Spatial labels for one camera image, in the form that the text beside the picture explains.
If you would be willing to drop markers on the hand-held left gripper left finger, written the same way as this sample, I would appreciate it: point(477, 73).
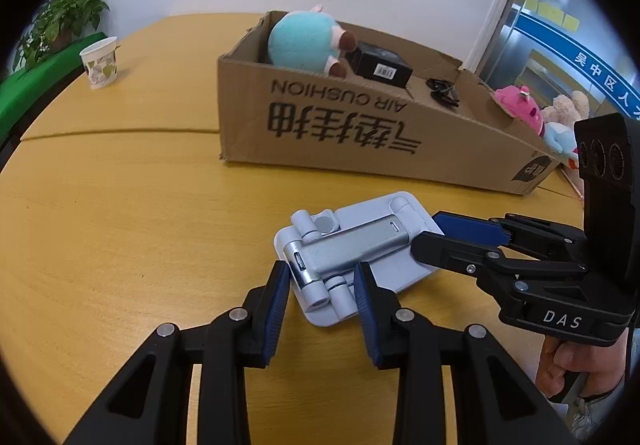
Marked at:
point(277, 310)

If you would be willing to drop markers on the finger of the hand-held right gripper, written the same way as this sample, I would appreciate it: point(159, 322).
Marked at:
point(470, 227)
point(450, 252)

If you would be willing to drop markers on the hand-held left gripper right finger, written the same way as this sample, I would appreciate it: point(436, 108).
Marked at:
point(367, 320)

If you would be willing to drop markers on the white folding phone stand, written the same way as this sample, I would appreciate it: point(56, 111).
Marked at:
point(360, 245)

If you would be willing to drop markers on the brown cardboard box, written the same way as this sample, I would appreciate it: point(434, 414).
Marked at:
point(350, 125)

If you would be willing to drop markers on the black rectangular box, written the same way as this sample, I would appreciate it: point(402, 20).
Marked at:
point(380, 67)

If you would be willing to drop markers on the person's right forearm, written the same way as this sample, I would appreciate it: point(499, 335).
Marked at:
point(595, 417)

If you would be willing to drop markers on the yellow wooden desktop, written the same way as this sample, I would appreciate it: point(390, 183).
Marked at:
point(125, 175)

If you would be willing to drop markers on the person's right hand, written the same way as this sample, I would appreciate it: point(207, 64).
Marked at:
point(555, 375)

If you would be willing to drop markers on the light blue plush toy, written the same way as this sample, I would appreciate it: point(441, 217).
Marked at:
point(557, 140)

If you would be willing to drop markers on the beige plush toy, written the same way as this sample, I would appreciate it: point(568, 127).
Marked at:
point(565, 107)

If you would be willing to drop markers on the pink plush toy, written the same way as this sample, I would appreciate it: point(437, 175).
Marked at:
point(520, 107)

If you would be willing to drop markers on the glass door with blue band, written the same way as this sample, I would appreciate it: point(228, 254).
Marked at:
point(560, 40)

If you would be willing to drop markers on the yellow sticky note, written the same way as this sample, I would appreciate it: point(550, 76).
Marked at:
point(550, 11)
point(531, 4)
point(571, 21)

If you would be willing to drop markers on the teal plush toy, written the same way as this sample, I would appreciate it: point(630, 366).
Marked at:
point(300, 40)

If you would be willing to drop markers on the white patterned paper cup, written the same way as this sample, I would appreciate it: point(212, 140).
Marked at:
point(100, 65)

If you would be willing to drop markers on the green table cover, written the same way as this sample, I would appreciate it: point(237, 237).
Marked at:
point(35, 80)

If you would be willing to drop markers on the small potted green plant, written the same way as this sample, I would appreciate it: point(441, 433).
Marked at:
point(27, 50)

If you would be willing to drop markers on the large potted green plant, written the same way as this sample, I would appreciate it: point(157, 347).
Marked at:
point(75, 7)

